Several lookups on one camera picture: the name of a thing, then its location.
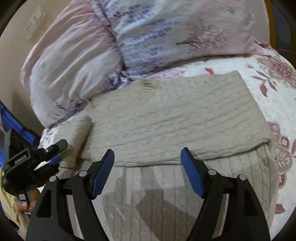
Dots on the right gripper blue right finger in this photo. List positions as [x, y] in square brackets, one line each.
[245, 219]

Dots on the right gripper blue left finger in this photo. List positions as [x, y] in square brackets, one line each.
[50, 219]

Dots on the beige cable knit sweater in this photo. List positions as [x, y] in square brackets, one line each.
[147, 195]

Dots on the person's left hand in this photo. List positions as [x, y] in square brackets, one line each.
[23, 206]

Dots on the pink floral pillow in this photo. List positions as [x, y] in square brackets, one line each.
[94, 47]

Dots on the white floral bed sheet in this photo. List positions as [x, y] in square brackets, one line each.
[271, 81]

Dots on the wooden bed frame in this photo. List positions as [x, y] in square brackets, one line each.
[279, 29]

